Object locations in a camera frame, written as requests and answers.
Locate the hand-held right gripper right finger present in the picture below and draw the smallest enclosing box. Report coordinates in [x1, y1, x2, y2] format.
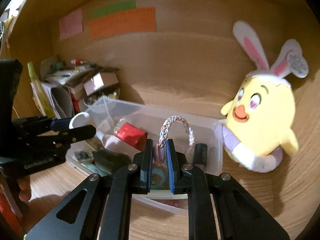
[166, 139, 290, 240]

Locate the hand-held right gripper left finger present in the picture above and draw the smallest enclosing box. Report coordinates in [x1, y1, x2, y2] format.
[25, 139, 154, 240]

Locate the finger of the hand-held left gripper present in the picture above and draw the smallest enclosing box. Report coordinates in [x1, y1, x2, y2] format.
[11, 116, 73, 135]
[19, 125, 97, 145]

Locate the white tape roll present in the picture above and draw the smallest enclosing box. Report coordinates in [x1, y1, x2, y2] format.
[69, 112, 91, 129]

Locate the black cylinder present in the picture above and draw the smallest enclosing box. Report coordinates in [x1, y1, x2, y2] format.
[192, 143, 208, 173]

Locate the red packet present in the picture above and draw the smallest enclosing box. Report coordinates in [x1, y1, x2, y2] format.
[115, 122, 147, 152]

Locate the dark green bottle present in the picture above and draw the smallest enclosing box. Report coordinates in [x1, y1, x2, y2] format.
[93, 150, 133, 175]

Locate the pastel braided bracelet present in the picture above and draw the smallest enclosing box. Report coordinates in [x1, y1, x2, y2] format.
[154, 115, 194, 167]

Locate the clear plastic bin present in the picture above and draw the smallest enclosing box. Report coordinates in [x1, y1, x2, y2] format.
[66, 97, 224, 215]

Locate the person's left hand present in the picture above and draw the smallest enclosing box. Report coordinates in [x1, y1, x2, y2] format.
[17, 175, 32, 203]

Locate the red box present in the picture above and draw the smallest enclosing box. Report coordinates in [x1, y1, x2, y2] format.
[71, 92, 82, 113]

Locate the stack of papers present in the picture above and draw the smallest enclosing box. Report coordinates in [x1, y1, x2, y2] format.
[40, 55, 100, 85]

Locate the small white box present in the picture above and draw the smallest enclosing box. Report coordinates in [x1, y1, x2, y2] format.
[83, 72, 119, 96]

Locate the pink paper note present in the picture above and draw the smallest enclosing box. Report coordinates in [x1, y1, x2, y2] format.
[59, 8, 83, 40]

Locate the yellow chick plush toy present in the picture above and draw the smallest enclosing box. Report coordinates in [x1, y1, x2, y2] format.
[214, 20, 309, 173]

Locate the orange paper note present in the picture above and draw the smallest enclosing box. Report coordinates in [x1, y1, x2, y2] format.
[89, 7, 157, 40]

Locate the green paper note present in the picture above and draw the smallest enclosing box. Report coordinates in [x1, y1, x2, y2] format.
[91, 0, 137, 19]

